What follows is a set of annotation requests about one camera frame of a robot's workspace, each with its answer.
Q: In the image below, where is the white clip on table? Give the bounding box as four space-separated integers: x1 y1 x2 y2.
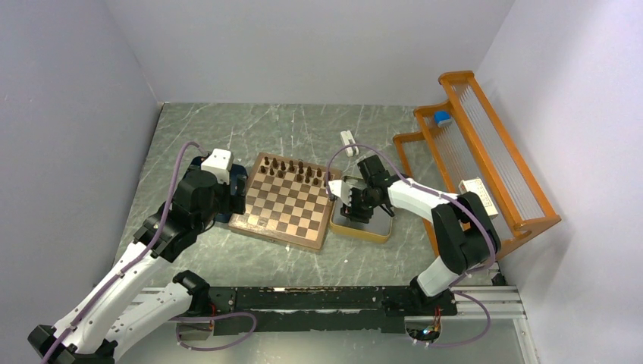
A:
340 130 359 157

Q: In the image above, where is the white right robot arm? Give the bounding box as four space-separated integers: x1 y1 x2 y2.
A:
327 155 500 314

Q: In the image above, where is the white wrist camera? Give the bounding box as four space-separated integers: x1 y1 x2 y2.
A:
200 149 234 184
328 179 353 206

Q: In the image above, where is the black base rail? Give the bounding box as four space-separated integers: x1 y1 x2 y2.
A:
209 286 458 336

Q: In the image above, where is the white small box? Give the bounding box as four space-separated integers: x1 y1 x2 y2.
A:
458 177 498 220

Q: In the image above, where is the orange wooden rack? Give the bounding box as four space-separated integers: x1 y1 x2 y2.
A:
393 71 561 259

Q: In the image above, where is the blue tray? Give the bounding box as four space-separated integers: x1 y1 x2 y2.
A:
184 156 248 224

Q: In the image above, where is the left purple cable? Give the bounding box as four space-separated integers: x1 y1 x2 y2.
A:
39 140 258 364

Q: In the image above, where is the wooden chess board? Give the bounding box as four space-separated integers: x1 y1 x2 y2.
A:
228 152 342 251

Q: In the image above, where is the yellow metal tin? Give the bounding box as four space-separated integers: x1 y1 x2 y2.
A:
329 197 393 243

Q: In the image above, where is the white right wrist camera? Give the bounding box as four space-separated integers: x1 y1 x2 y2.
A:
328 179 353 206

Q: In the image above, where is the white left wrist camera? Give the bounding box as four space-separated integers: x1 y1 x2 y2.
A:
200 149 234 184

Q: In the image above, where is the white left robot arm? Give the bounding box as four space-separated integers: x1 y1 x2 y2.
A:
28 168 246 363

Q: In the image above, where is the blue round object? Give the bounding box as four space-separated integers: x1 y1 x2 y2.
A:
433 111 453 127

